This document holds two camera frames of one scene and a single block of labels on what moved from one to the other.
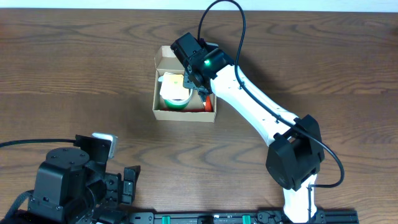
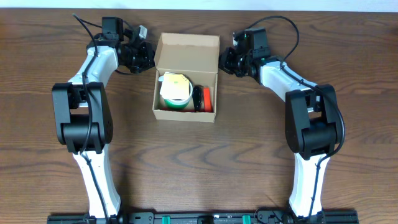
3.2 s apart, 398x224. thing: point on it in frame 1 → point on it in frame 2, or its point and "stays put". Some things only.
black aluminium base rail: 340,216 stays put
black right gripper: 202,91 → 227,60
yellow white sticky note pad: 172,88 stays put
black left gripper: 126,190 → 146,55
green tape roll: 175,107 stays put
